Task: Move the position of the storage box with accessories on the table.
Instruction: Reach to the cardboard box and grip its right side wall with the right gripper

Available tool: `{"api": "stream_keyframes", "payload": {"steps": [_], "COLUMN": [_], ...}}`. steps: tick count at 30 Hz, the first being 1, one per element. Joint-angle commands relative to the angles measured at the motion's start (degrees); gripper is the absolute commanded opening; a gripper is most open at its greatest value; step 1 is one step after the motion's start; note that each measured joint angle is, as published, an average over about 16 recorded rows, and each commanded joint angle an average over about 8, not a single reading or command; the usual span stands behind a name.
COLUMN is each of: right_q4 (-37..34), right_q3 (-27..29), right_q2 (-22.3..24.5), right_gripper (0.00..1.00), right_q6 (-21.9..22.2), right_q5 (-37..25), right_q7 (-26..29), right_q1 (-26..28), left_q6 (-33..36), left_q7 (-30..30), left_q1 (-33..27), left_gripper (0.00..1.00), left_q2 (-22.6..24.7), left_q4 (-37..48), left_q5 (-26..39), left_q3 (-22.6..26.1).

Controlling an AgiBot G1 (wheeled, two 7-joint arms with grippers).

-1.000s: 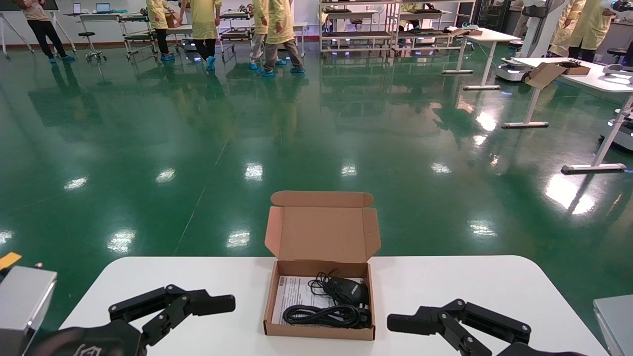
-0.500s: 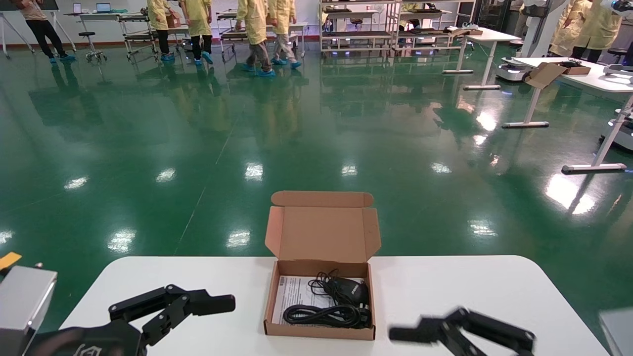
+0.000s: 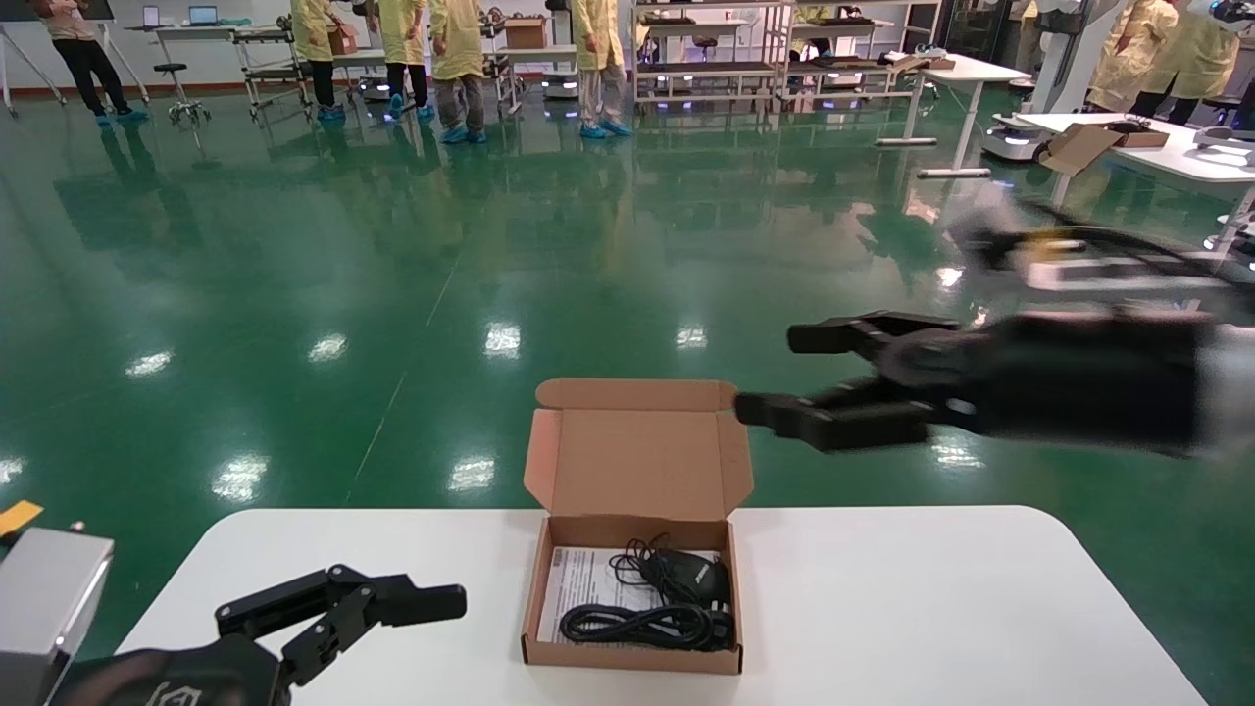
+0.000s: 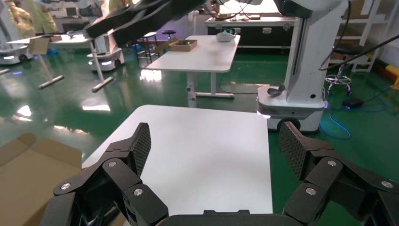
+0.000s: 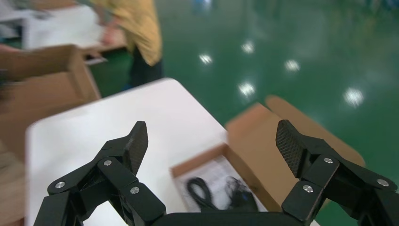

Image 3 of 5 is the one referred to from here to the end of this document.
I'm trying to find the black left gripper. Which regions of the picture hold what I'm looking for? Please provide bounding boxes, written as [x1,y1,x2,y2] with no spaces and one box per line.
[49,564,468,706]

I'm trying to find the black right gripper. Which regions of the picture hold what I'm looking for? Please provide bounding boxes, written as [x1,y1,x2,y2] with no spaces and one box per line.
[735,312,1214,458]

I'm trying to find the brown cardboard storage box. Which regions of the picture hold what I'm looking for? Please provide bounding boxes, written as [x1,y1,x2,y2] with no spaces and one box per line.
[522,378,756,678]

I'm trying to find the open flat cardboard box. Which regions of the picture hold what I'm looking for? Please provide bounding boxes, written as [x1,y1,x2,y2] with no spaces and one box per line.
[1039,120,1171,177]

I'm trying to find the white printed paper manual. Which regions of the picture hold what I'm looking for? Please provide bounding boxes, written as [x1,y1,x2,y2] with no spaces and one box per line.
[537,546,722,648]

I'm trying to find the black power adapter thin lead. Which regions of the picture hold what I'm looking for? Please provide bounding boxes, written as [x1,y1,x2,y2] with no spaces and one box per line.
[610,534,732,605]

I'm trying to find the white metal shelf rack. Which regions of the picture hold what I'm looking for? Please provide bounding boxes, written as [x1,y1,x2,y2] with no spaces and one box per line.
[632,0,797,109]
[784,0,944,99]

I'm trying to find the white table with T legs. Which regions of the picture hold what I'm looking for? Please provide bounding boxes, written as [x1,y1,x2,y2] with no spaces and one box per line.
[876,54,1032,179]

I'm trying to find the white wheeled column robot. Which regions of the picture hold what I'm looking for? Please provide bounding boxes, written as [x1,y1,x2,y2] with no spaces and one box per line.
[980,0,1114,163]

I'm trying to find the long white table T legs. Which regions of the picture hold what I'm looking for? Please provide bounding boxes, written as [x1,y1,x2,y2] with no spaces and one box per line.
[1015,111,1255,258]

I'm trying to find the person in yellow coat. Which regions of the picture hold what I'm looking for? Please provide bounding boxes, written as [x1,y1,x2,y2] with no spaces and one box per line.
[377,0,435,121]
[572,0,634,138]
[1086,0,1178,114]
[429,0,488,145]
[1128,0,1241,126]
[291,0,347,122]

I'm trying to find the narrow white work table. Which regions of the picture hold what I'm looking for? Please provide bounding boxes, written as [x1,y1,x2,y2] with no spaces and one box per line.
[331,47,420,114]
[495,44,611,114]

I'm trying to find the white robot part on table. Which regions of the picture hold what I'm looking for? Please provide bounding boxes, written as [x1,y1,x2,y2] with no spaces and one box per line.
[1193,127,1255,158]

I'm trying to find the black padded stool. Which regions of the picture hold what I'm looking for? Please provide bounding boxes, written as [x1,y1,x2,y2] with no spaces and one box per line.
[1204,93,1255,128]

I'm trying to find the metal trolley cart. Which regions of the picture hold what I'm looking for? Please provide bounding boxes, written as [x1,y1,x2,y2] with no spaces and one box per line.
[233,27,317,121]

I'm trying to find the black round swivel stool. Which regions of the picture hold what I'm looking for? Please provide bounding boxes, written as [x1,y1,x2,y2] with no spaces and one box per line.
[154,63,211,125]

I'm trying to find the white desk with laptops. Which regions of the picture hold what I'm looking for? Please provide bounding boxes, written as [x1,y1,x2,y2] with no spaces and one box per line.
[127,25,295,104]

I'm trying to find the person beige top black trousers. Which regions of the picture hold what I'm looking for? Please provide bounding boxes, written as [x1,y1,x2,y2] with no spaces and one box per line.
[29,0,150,126]

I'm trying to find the black board on tripod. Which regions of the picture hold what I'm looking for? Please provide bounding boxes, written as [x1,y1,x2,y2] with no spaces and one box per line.
[0,0,150,119]

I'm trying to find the coiled thick black power cord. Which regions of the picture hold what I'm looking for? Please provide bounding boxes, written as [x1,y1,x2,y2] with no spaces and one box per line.
[559,600,736,654]

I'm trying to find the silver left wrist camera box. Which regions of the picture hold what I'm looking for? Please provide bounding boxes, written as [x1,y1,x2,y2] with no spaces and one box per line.
[0,528,115,706]

